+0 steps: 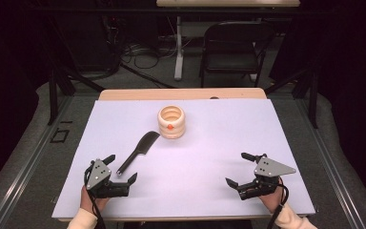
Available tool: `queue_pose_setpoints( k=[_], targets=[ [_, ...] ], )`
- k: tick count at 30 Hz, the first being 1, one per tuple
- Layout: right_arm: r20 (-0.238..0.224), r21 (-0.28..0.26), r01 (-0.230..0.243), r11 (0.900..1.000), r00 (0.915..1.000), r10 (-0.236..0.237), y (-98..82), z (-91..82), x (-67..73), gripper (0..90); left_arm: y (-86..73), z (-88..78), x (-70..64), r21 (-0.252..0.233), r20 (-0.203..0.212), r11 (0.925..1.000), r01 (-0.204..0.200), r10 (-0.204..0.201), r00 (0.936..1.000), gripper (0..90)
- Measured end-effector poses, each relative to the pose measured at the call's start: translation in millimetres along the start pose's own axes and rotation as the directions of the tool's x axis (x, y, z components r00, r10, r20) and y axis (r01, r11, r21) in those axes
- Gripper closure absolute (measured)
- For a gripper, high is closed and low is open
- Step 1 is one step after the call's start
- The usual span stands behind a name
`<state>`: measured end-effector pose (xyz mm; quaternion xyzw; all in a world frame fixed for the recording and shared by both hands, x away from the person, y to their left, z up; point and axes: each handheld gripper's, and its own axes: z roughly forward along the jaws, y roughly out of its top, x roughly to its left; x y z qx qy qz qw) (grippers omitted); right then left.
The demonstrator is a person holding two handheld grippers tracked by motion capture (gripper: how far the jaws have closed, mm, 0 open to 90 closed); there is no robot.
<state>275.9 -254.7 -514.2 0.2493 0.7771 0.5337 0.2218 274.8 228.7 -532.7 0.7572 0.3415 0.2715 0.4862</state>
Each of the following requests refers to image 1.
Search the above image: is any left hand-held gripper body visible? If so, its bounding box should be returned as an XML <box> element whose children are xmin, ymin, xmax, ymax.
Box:
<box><xmin>85</xmin><ymin>157</ymin><xmax>131</xmax><ymax>198</ymax></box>

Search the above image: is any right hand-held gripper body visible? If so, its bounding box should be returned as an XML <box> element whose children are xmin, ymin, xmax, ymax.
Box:
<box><xmin>236</xmin><ymin>156</ymin><xmax>297</xmax><ymax>201</ymax></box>

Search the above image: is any cream ribbed utensil holder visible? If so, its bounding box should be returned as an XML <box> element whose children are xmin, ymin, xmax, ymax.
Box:
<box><xmin>157</xmin><ymin>105</ymin><xmax>186</xmax><ymax>140</ymax></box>

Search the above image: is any person's left hand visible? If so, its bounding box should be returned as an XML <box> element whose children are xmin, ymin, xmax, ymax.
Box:
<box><xmin>79</xmin><ymin>185</ymin><xmax>111</xmax><ymax>215</ymax></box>

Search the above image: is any person's right hand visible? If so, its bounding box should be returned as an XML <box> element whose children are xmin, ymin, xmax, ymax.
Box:
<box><xmin>258</xmin><ymin>177</ymin><xmax>284</xmax><ymax>214</ymax></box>

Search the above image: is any white table mat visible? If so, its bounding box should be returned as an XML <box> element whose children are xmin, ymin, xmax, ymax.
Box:
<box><xmin>51</xmin><ymin>98</ymin><xmax>316</xmax><ymax>220</ymax></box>

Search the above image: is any black metal stand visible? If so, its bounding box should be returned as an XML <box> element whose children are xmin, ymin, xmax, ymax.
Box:
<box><xmin>263</xmin><ymin>65</ymin><xmax>319</xmax><ymax>130</ymax></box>
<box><xmin>46</xmin><ymin>61</ymin><xmax>107</xmax><ymax>127</ymax></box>

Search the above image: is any black folding chair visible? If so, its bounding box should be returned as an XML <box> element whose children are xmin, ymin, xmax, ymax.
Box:
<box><xmin>198</xmin><ymin>20</ymin><xmax>276</xmax><ymax>89</ymax></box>

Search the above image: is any white table leg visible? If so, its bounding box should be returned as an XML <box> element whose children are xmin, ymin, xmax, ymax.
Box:
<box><xmin>173</xmin><ymin>15</ymin><xmax>186</xmax><ymax>81</ymax></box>

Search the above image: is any light wooden background table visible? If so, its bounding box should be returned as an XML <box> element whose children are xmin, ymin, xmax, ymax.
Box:
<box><xmin>155</xmin><ymin>0</ymin><xmax>301</xmax><ymax>9</ymax></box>

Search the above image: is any left hand-held gripper black cable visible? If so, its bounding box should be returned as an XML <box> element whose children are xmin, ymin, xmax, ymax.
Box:
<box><xmin>83</xmin><ymin>161</ymin><xmax>107</xmax><ymax>229</ymax></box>

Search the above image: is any hand-held gripper black cable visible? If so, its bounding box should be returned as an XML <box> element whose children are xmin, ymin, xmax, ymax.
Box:
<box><xmin>267</xmin><ymin>182</ymin><xmax>290</xmax><ymax>229</ymax></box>
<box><xmin>83</xmin><ymin>161</ymin><xmax>107</xmax><ymax>229</ymax></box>

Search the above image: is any right hand-held gripper black cable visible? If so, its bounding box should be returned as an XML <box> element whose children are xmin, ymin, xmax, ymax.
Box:
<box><xmin>267</xmin><ymin>182</ymin><xmax>290</xmax><ymax>229</ymax></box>

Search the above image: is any aluminium floor rail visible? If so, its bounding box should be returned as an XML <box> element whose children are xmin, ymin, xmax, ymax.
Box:
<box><xmin>0</xmin><ymin>94</ymin><xmax>74</xmax><ymax>229</ymax></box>
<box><xmin>295</xmin><ymin>97</ymin><xmax>366</xmax><ymax>229</ymax></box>

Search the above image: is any thick black floor cable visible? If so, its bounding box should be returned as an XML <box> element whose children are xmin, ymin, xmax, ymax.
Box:
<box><xmin>119</xmin><ymin>62</ymin><xmax>176</xmax><ymax>90</ymax></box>

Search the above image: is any tangle of floor cables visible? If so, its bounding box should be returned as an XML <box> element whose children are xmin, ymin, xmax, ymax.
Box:
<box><xmin>119</xmin><ymin>39</ymin><xmax>180</xmax><ymax>70</ymax></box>

